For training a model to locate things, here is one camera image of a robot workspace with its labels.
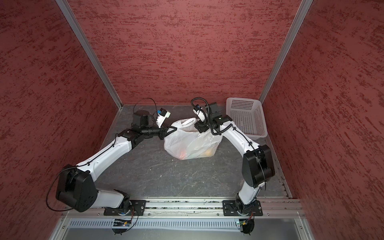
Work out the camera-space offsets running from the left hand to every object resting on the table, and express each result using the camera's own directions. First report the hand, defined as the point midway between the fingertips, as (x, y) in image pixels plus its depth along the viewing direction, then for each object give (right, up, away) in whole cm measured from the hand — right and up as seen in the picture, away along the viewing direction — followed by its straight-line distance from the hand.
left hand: (175, 131), depth 78 cm
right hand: (+15, +4, +11) cm, 19 cm away
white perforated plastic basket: (+52, +10, +36) cm, 65 cm away
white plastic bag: (+6, -7, +8) cm, 12 cm away
